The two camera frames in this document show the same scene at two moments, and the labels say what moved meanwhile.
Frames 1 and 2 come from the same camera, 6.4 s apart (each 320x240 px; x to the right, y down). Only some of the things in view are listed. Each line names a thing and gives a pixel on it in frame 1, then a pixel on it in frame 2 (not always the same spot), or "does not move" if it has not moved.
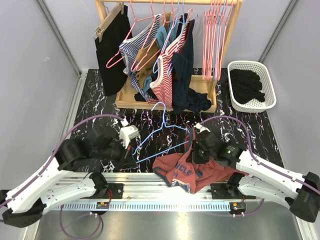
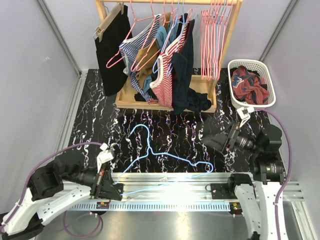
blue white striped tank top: (128, 49) does not move
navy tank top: (184, 97) does not move
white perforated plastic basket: (253, 106) does not move
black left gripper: (128, 161) -> (103, 186)
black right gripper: (196, 159) -> (225, 139)
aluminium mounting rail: (145, 192) does not move
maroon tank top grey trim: (182, 171) -> (247, 86)
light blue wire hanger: (165, 125) -> (156, 153)
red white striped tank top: (162, 85) does not move
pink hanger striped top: (108, 66) does not move
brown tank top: (147, 58) does not move
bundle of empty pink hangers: (215, 20) does not move
